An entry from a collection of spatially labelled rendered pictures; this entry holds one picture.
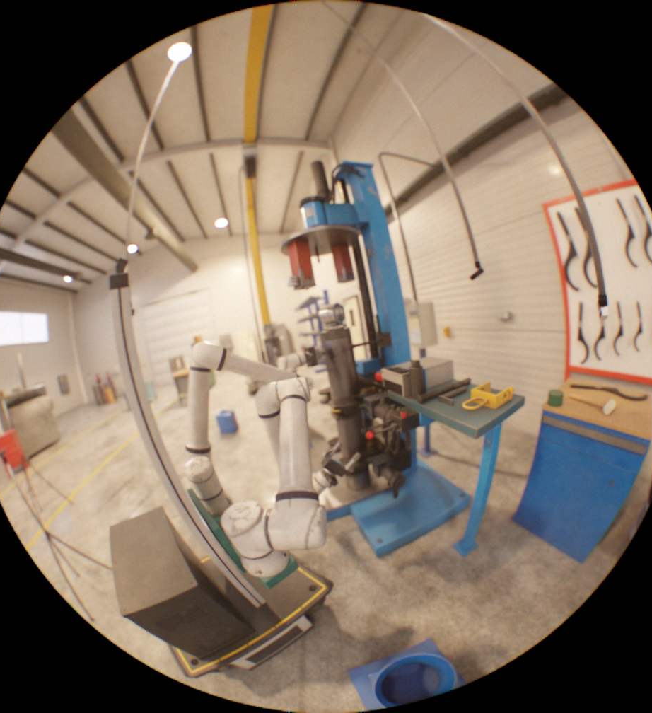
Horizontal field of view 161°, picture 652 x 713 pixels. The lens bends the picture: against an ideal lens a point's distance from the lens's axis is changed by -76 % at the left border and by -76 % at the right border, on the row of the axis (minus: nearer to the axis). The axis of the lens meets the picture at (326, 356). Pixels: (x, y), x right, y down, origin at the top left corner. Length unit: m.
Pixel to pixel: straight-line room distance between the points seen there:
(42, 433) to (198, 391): 7.33
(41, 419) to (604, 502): 9.41
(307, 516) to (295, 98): 6.93
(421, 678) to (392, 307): 2.21
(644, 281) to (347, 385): 2.61
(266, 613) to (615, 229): 3.32
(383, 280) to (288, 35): 5.38
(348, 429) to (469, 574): 1.37
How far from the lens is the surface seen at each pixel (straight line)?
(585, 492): 1.64
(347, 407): 1.47
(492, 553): 1.84
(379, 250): 1.78
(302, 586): 1.38
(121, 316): 0.71
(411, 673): 1.38
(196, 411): 1.26
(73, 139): 5.43
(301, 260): 1.52
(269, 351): 2.80
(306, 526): 0.74
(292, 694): 1.58
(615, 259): 2.46
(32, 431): 8.09
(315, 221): 1.72
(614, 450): 1.47
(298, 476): 0.81
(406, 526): 1.79
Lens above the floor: 1.53
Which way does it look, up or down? 8 degrees down
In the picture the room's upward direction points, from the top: 10 degrees counter-clockwise
